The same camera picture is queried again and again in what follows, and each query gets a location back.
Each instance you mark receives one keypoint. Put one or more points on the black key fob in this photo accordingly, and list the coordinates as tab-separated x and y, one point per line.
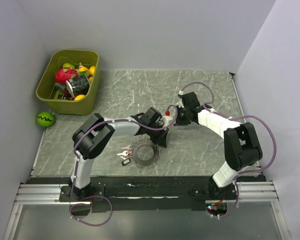
126	162

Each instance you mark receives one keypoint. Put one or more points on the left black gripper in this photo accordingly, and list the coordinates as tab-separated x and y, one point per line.
161	139

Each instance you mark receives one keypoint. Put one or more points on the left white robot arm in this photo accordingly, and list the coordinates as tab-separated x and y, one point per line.
93	136

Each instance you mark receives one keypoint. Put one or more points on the black cup in bin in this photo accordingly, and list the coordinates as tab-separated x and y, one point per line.
78	85

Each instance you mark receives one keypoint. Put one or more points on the yellow lemon toy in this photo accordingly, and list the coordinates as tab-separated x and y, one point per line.
92	70

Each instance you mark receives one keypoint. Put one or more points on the green watermelon ball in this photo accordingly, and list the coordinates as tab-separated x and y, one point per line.
45	119

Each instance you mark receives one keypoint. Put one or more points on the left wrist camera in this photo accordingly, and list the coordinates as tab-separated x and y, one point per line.
166	119

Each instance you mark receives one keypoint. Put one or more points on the blue tag key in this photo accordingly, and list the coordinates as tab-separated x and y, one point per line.
125	153

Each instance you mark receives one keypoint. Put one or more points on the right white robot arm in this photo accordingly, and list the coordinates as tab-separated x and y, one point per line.
241	144

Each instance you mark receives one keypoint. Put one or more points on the olive green plastic bin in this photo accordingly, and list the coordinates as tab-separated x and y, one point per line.
57	96

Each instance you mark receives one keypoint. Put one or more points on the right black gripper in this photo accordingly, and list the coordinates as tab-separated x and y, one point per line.
179	122

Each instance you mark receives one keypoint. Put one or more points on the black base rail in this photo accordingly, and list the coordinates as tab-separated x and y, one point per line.
136	193

